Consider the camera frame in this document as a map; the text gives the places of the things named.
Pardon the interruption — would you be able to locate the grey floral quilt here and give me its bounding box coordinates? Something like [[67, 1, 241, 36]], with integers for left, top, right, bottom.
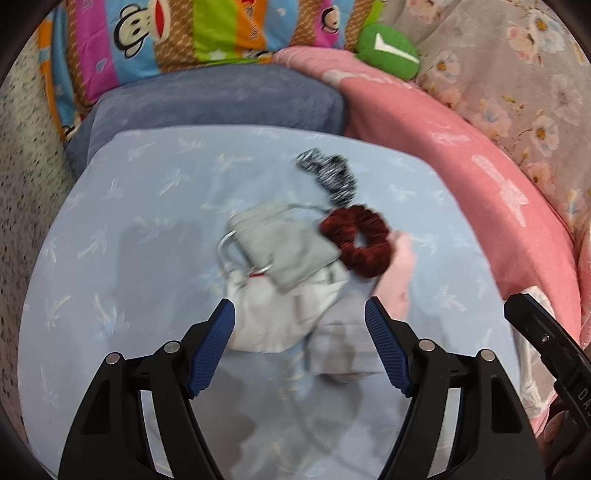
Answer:
[[380, 1, 590, 240]]

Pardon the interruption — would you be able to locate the dark blue plush pillow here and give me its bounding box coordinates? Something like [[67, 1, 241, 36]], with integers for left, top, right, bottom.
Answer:
[[65, 64, 349, 176]]

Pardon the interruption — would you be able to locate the pink tissue paper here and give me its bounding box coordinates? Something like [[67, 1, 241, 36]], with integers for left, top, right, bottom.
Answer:
[[374, 231, 416, 321]]

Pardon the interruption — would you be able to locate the black white patterned hair tie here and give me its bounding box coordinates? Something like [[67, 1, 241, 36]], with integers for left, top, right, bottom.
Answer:
[[294, 148, 359, 206]]

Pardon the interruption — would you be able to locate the right hand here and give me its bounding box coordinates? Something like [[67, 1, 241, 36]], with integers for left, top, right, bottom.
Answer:
[[537, 399, 578, 471]]

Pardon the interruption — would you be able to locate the colourful monkey print quilt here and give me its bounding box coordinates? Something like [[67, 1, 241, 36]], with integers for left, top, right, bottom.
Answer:
[[38, 0, 382, 142]]

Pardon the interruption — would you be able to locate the white crumpled cloth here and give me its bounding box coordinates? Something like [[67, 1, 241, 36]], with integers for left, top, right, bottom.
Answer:
[[226, 262, 384, 383]]

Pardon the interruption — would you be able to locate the pink bow print blanket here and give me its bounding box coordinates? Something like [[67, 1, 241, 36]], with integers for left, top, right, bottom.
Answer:
[[273, 46, 590, 347]]

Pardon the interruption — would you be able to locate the white speckled bedsheet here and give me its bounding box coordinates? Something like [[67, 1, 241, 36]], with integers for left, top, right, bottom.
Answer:
[[0, 36, 80, 444]]

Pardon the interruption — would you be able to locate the white lined trash bin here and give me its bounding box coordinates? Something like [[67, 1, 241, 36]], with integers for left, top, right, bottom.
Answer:
[[512, 327, 556, 421]]

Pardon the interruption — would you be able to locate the grey cloth pouch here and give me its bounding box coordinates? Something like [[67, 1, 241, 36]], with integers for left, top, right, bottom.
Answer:
[[216, 200, 339, 293]]

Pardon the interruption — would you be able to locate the green round checkmark cushion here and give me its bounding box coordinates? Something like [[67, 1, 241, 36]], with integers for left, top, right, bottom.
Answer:
[[356, 23, 421, 81]]

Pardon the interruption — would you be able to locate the dark red velvet scrunchie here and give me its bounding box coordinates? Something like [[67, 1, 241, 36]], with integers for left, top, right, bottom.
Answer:
[[318, 205, 393, 279]]

